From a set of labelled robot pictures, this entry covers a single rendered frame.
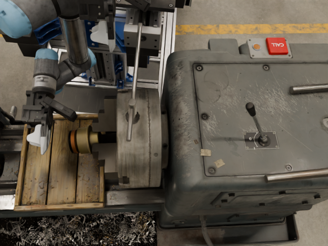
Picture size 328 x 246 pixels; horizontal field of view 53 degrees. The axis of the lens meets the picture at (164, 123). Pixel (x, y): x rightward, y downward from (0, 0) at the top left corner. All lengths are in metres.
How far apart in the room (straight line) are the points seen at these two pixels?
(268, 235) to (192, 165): 0.85
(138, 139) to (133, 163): 0.07
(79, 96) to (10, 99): 0.55
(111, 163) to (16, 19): 0.45
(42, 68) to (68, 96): 1.03
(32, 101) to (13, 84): 1.45
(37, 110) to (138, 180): 0.39
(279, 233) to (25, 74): 1.96
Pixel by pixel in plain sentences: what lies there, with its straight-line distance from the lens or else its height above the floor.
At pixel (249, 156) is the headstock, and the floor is 1.25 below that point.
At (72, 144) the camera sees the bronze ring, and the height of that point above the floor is 1.10.
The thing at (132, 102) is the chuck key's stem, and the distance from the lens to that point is 0.84.
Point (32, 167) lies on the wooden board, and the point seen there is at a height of 0.89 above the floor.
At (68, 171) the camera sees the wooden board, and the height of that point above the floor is 0.88.
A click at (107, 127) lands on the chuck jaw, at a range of 1.03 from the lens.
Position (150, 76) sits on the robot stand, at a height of 0.21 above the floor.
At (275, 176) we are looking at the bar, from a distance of 0.88.
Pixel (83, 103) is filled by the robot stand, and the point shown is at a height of 0.21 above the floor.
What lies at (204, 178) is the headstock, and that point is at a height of 1.25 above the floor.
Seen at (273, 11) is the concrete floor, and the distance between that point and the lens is 3.11.
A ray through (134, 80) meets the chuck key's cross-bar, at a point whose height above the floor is 1.31.
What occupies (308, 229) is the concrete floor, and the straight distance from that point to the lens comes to 2.33.
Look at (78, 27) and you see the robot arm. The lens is 1.08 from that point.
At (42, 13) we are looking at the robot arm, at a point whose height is 1.41.
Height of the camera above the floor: 2.06
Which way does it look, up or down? 65 degrees down
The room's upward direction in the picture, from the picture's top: 10 degrees clockwise
